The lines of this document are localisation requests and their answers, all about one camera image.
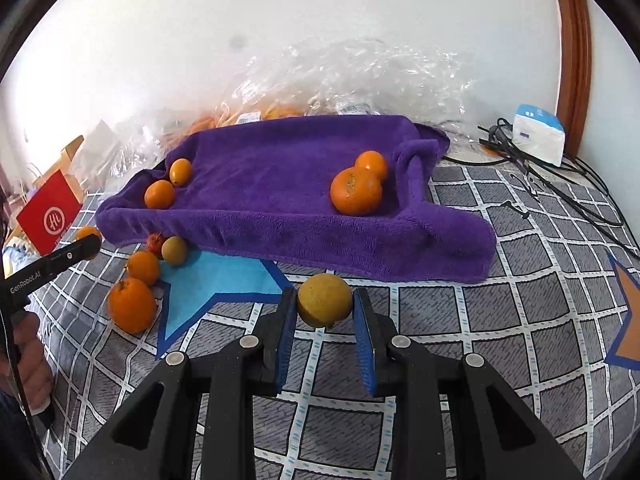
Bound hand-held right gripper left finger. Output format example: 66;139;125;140
65;287;299;480

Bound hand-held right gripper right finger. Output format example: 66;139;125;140
351;287;585;480

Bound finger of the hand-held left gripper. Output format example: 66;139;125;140
47;236;103;274

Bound small round orange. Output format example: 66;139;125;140
126;250;162;286
74;225;103;261
144;179;176;210

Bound small yellow-green fruit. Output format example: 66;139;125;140
161;236;189;266
297;273;354;330

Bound oval small orange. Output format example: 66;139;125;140
169;158;194;187

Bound purple towel covered tray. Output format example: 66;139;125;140
95;114;497;285

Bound large mandarin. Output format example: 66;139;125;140
354;150;390;181
108;278;157;335
330;166;384;216

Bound person's left hand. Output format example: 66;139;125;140
12;311;55;409

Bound red paper bag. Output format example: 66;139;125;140
16;162;84;256

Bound checkered tablecloth with stars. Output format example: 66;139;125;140
25;160;640;480

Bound white plastic bag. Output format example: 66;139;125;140
75;119;147;187

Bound small clear plastic bag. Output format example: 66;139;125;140
135;110;226;166

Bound pile of bagged oranges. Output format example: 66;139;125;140
185;102;308;134

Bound large clear plastic bag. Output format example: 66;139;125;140
220;37;477;129

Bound white and blue box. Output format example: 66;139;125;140
511;104;567;168

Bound black cables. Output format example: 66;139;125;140
442;119;640;252

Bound brown wooden door frame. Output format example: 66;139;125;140
547;0;594;159

